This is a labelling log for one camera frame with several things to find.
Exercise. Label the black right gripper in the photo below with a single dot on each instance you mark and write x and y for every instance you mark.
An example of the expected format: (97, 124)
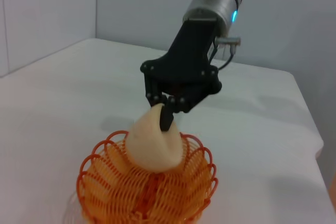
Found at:
(189, 58)

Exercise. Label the pale peach bread bun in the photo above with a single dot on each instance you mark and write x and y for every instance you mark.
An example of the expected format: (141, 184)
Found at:
(155, 148)

